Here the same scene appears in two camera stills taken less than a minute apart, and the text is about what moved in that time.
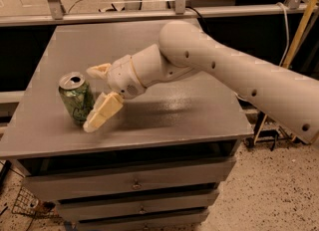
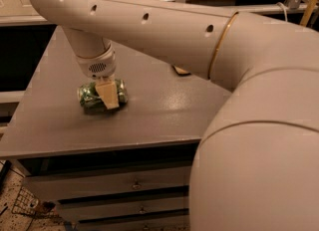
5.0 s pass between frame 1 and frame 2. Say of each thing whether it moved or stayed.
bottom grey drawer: stayed
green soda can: moved
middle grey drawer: stayed
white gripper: moved
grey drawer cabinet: stayed
